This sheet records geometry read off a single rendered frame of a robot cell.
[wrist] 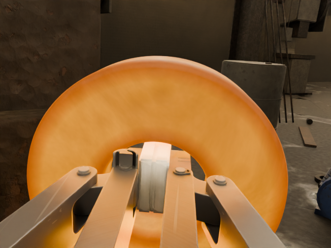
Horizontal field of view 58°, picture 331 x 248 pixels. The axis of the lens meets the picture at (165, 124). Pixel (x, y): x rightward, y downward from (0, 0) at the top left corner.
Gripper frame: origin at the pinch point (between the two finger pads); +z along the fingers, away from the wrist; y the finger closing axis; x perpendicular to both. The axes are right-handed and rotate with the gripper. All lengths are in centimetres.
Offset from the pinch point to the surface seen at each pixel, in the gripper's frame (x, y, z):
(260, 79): -30, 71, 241
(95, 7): 10.2, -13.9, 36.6
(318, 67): -97, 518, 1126
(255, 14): 31, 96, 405
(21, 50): 2.9, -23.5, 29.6
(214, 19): 37, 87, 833
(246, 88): -38, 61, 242
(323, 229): -100, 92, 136
